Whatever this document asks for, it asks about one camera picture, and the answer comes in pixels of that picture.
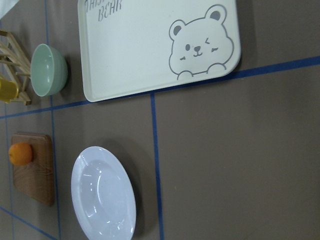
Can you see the yellow mug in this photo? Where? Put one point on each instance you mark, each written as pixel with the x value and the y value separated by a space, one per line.
pixel 8 90

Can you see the wooden dish rack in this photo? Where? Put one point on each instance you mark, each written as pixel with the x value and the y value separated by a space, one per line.
pixel 16 64

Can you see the orange fruit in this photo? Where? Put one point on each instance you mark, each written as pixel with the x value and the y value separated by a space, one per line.
pixel 20 154

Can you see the cream bear tray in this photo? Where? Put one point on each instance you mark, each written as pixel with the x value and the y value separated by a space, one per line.
pixel 129 47

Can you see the green bowl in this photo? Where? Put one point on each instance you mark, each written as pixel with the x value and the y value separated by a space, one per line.
pixel 48 71

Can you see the white plate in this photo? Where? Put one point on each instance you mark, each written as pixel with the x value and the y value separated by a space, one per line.
pixel 102 196

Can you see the brown wooden tray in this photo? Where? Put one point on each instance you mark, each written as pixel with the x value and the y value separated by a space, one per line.
pixel 36 179

